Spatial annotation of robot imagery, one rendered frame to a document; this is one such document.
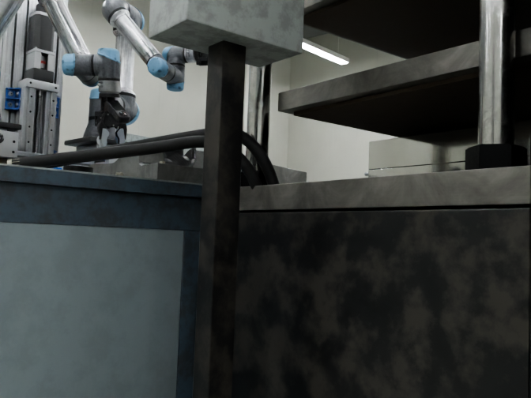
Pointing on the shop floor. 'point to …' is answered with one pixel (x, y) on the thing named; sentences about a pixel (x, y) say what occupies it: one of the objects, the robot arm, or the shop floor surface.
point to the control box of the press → (224, 149)
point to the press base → (383, 304)
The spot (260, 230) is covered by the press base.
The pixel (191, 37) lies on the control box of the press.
